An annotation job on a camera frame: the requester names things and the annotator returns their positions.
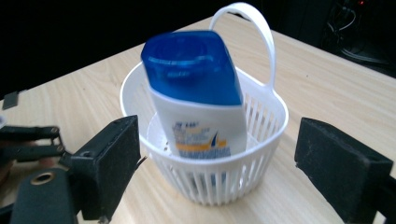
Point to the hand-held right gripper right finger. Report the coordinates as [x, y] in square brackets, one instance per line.
[339, 165]

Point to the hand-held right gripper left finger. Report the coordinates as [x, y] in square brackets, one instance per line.
[106, 168]

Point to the white plastic slotted basket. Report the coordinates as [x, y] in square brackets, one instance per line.
[267, 130]

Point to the white shampoo bottle blue cap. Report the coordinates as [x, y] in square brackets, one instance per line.
[199, 118]

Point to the black tape piece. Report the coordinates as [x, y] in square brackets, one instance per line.
[10, 100]

